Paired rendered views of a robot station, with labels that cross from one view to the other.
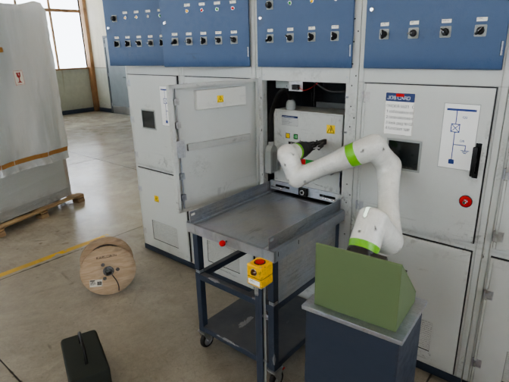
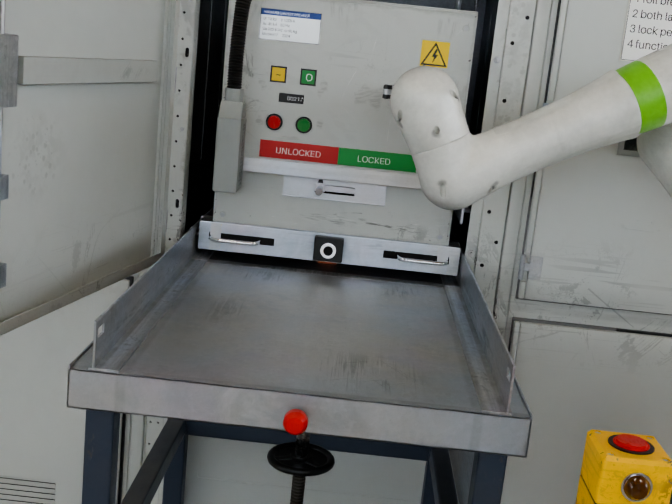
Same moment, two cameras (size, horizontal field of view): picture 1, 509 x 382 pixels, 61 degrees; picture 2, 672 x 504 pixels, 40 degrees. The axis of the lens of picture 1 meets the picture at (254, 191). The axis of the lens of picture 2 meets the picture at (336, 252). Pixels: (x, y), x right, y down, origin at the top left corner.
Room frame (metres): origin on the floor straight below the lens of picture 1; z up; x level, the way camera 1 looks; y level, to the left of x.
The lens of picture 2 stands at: (1.10, 0.87, 1.29)
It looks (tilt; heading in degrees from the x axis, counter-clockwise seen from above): 12 degrees down; 321
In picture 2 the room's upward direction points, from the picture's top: 6 degrees clockwise
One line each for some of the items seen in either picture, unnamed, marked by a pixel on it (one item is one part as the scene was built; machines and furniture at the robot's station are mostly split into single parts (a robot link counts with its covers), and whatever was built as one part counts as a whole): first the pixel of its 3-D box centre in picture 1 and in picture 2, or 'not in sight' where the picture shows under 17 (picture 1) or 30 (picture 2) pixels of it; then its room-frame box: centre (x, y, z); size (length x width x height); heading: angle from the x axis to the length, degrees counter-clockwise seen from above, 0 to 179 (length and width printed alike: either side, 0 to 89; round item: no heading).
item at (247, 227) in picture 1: (266, 220); (313, 336); (2.28, -0.07, 0.82); 0.68 x 0.62 x 0.06; 140
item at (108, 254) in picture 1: (107, 265); not in sight; (2.96, 1.14, 0.20); 0.40 x 0.22 x 0.40; 111
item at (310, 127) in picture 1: (305, 151); (341, 124); (2.57, -0.32, 1.15); 0.48 x 0.01 x 0.48; 50
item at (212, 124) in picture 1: (217, 143); (84, 76); (2.59, 0.22, 1.21); 0.63 x 0.07 x 0.74; 128
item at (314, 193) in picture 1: (306, 190); (329, 245); (2.58, -0.33, 0.89); 0.54 x 0.05 x 0.06; 50
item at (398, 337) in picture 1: (364, 304); not in sight; (1.54, -0.45, 0.74); 0.42 x 0.32 x 0.02; 53
